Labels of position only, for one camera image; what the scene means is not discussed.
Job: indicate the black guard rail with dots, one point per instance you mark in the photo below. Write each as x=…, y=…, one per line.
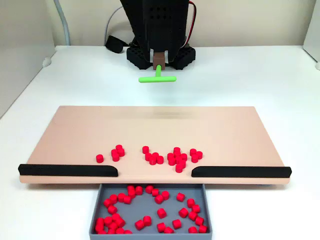
x=62, y=170
x=245, y=172

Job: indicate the white round cap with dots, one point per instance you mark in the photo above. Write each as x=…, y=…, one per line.
x=46, y=62
x=318, y=65

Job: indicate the grey container tray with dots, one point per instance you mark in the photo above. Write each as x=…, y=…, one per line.
x=150, y=207

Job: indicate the green T pusher brown block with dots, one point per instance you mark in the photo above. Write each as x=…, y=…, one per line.
x=157, y=79

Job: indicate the beige flat board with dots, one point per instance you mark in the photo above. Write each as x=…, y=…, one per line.
x=100, y=130

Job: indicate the red cylindrical granule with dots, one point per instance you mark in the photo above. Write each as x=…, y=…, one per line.
x=194, y=158
x=159, y=199
x=102, y=232
x=182, y=163
x=108, y=220
x=99, y=227
x=192, y=229
x=192, y=215
x=115, y=216
x=165, y=195
x=149, y=189
x=199, y=221
x=139, y=224
x=153, y=160
x=183, y=212
x=176, y=223
x=179, y=168
x=113, y=198
x=139, y=190
x=147, y=220
x=127, y=199
x=121, y=152
x=178, y=159
x=115, y=157
x=170, y=156
x=177, y=150
x=168, y=230
x=99, y=158
x=131, y=193
x=107, y=202
x=121, y=197
x=112, y=209
x=199, y=154
x=113, y=226
x=155, y=155
x=171, y=162
x=193, y=151
x=121, y=222
x=148, y=156
x=120, y=230
x=119, y=147
x=145, y=149
x=111, y=231
x=180, y=197
x=190, y=202
x=202, y=229
x=114, y=152
x=128, y=232
x=161, y=213
x=177, y=154
x=161, y=227
x=184, y=156
x=160, y=159
x=100, y=221
x=155, y=192
x=130, y=187
x=195, y=208

